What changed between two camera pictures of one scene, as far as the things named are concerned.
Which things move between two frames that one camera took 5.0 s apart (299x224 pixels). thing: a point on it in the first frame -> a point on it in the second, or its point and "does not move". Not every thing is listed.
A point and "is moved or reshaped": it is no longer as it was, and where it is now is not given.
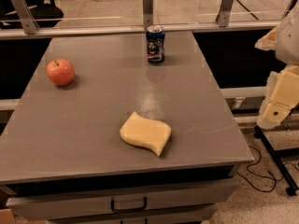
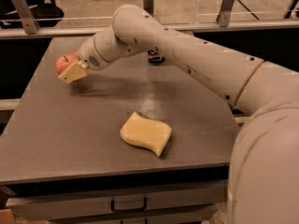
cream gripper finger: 281,95 -> 92,58
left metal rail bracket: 22,11 does not move
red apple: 60,72 is moved or reshaped
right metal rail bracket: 222,18 does not move
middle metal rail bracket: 148,7 does not move
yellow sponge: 146,132 does not move
